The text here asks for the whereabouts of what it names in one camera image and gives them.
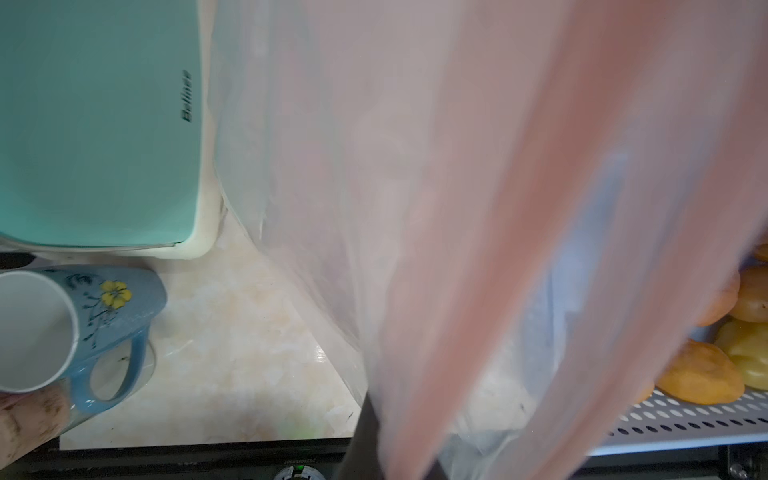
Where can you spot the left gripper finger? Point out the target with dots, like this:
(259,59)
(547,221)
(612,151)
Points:
(361,460)

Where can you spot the light blue plastic basket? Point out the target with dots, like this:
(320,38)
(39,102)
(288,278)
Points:
(662,423)

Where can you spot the orange potato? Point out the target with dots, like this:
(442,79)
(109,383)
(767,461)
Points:
(752,300)
(701,373)
(723,302)

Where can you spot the yellow green potato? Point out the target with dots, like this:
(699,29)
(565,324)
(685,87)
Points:
(745,344)

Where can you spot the mint green toaster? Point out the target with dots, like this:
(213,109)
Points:
(107,140)

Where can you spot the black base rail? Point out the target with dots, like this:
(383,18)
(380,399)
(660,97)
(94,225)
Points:
(264,460)

